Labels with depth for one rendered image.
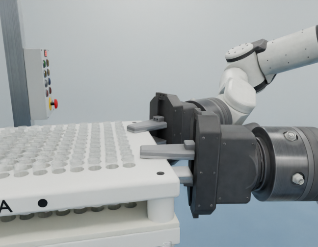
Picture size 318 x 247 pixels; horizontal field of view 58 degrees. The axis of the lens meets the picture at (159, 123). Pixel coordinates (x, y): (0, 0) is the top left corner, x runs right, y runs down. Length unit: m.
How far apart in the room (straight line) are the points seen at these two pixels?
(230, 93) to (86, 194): 0.39
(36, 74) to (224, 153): 0.91
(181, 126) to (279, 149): 0.18
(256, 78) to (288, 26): 3.47
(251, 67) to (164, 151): 0.53
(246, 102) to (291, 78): 3.76
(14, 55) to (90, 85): 2.91
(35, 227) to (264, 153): 0.24
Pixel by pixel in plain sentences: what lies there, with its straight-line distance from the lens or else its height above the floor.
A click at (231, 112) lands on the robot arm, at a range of 0.57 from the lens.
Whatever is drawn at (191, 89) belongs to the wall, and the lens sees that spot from 3.95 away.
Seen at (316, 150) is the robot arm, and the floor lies 1.04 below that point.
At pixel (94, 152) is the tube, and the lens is 0.32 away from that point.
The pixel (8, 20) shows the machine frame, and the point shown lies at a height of 1.25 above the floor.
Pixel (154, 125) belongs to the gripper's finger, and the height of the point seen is 1.04.
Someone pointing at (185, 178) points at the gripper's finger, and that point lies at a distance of 0.33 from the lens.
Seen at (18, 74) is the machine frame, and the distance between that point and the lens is 1.14.
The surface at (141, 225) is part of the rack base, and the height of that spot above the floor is 0.98.
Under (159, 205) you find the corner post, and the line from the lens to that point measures 0.28.
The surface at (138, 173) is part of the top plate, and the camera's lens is 0.28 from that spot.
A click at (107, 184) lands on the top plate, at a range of 0.27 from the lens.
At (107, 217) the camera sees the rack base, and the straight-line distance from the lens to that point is 0.31.
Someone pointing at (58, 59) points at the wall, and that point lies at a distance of 4.09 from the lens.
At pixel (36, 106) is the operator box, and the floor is 0.95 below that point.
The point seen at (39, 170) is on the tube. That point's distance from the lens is 0.30.
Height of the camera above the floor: 1.14
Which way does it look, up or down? 14 degrees down
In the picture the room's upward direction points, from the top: straight up
